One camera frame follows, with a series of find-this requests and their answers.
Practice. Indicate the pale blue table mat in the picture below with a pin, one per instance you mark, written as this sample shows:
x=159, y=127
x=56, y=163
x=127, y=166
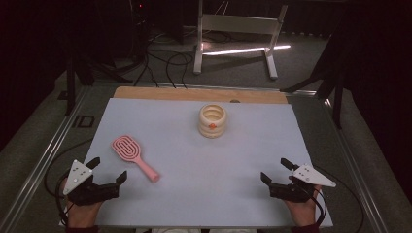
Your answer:
x=200, y=181

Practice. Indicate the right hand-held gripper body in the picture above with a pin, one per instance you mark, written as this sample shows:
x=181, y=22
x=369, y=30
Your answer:
x=291, y=192

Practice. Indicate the cream ribbed cup orange flower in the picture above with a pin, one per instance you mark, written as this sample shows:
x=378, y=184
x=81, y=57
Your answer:
x=212, y=127

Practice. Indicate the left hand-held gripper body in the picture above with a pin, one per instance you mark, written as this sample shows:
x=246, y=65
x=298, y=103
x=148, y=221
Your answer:
x=85, y=192

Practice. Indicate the person's left hand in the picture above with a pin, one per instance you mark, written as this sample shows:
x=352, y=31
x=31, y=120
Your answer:
x=81, y=215

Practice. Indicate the pink hairbrush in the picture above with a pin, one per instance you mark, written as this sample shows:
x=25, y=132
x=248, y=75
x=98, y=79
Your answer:
x=129, y=149

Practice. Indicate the white metal stand frame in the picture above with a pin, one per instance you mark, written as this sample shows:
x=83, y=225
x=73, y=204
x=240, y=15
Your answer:
x=239, y=24

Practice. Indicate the black tripod stand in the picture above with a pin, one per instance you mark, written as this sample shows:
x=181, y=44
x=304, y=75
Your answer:
x=336, y=97
x=69, y=87

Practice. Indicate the person's right hand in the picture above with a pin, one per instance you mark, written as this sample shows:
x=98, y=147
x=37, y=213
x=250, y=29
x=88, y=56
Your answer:
x=302, y=213

